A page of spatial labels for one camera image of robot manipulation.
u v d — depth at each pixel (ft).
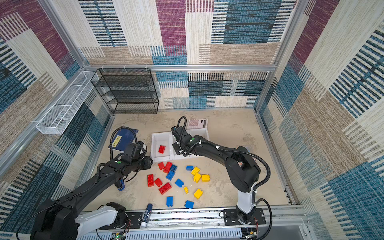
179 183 2.78
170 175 2.85
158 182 2.79
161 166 2.95
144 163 2.46
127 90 3.59
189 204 2.55
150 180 2.78
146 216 2.39
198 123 3.56
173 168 2.92
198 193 2.62
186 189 2.66
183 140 2.24
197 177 2.79
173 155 3.00
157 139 3.38
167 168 2.94
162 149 3.19
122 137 3.53
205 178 2.79
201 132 3.34
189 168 2.94
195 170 2.88
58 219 1.40
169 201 2.57
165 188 2.72
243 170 1.56
